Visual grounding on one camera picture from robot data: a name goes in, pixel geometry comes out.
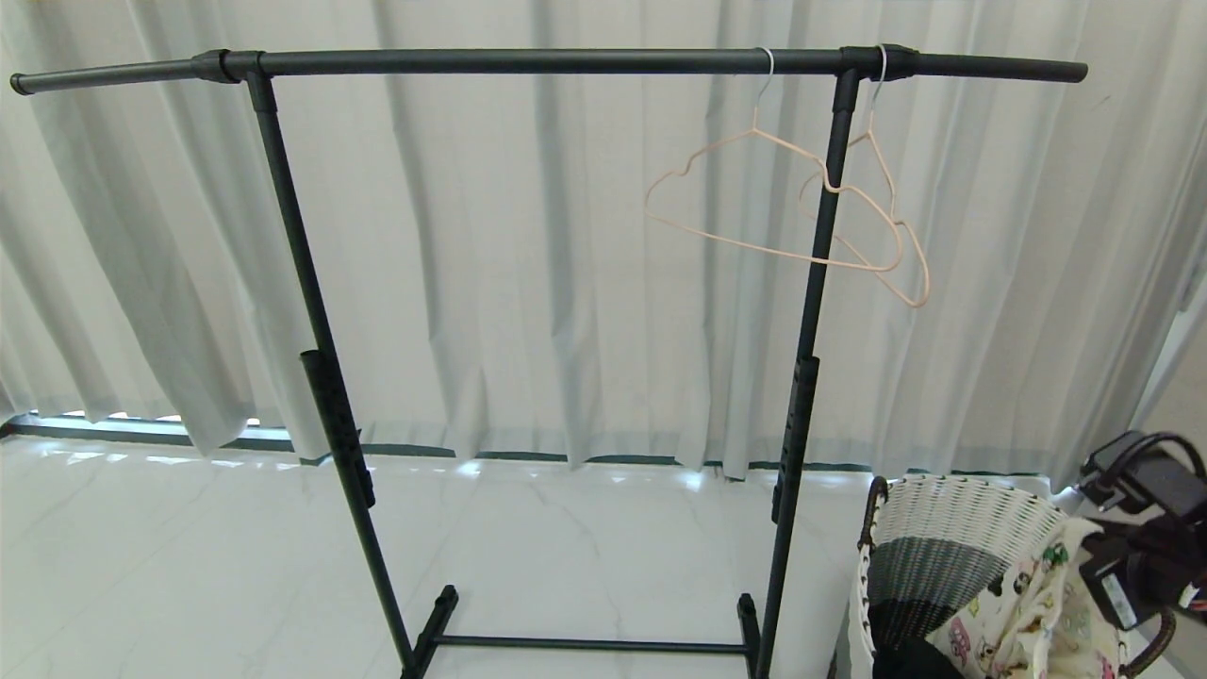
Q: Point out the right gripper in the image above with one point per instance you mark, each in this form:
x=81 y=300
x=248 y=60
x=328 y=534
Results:
x=1165 y=575

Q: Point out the cream printed garment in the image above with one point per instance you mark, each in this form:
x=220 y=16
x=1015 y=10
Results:
x=1028 y=613

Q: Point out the pink clothes hanger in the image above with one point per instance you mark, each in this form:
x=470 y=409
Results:
x=754 y=240
x=927 y=283

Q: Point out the white laundry basket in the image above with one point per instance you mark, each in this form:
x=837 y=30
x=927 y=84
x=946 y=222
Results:
x=952 y=514

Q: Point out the black clothes rack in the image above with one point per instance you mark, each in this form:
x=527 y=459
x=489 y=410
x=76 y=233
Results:
x=528 y=62

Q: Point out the black garment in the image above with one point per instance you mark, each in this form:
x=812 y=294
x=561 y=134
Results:
x=910 y=651

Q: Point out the white curtain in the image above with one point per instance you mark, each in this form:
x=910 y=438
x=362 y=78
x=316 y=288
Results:
x=566 y=236

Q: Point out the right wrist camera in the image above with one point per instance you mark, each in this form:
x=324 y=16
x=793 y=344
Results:
x=1150 y=481

